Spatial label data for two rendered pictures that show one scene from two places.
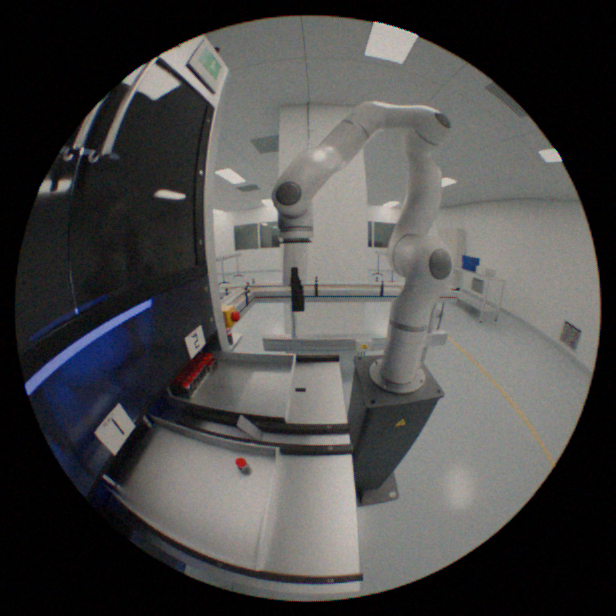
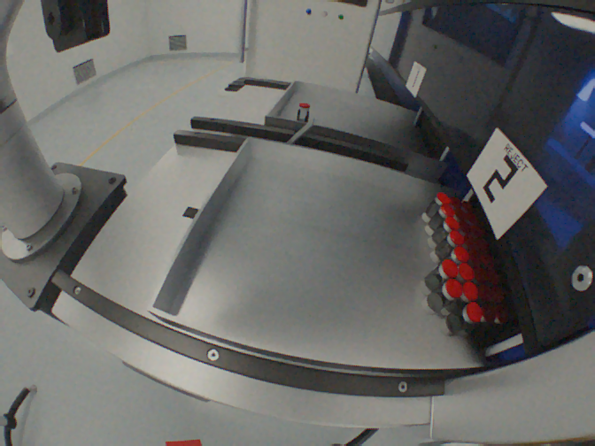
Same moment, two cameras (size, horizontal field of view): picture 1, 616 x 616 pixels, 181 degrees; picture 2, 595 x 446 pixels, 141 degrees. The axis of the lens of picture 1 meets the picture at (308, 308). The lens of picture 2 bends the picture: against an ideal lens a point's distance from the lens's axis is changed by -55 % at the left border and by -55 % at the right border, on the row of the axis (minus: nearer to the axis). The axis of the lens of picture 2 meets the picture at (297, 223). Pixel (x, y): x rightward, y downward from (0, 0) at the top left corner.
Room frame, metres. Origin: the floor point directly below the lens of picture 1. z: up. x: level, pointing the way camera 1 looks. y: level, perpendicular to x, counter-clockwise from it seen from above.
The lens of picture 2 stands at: (0.56, 0.14, 1.09)
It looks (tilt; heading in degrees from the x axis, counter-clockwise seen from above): 50 degrees down; 179
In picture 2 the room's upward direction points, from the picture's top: 11 degrees clockwise
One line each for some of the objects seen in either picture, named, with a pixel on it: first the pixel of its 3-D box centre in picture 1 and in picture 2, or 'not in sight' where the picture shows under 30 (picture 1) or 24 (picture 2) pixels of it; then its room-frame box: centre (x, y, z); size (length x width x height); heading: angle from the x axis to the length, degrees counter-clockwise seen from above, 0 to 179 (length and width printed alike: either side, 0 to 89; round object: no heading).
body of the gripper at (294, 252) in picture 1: (296, 260); not in sight; (0.47, 0.02, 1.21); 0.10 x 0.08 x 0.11; 177
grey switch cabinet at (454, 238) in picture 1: (449, 257); not in sight; (5.58, -4.93, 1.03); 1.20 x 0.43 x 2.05; 177
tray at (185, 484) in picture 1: (182, 483); (358, 117); (0.07, 0.24, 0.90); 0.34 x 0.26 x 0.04; 87
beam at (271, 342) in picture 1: (364, 342); not in sight; (1.34, -0.44, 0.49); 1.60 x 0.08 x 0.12; 87
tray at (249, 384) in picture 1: (233, 380); (361, 241); (0.41, 0.22, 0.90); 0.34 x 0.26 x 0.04; 87
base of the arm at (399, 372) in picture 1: (403, 350); (11, 173); (0.46, -0.28, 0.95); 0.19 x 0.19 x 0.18
